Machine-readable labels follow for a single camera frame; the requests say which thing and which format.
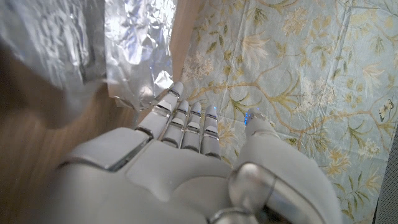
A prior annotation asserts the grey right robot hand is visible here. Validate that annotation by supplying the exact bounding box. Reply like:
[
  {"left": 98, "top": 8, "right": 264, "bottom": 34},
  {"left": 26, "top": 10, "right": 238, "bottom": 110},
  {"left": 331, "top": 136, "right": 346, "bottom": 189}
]
[{"left": 30, "top": 81, "right": 343, "bottom": 224}]

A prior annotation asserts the aluminum foil sheet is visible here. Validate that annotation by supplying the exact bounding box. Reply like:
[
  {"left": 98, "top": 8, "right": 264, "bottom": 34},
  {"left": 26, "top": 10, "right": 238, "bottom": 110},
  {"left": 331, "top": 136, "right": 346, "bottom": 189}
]
[{"left": 0, "top": 0, "right": 178, "bottom": 128}]

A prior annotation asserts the floral printed backdrop cloth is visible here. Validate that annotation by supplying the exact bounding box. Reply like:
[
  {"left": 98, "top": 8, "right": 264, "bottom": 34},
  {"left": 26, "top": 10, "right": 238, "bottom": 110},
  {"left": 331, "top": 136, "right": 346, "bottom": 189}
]
[{"left": 180, "top": 0, "right": 398, "bottom": 224}]

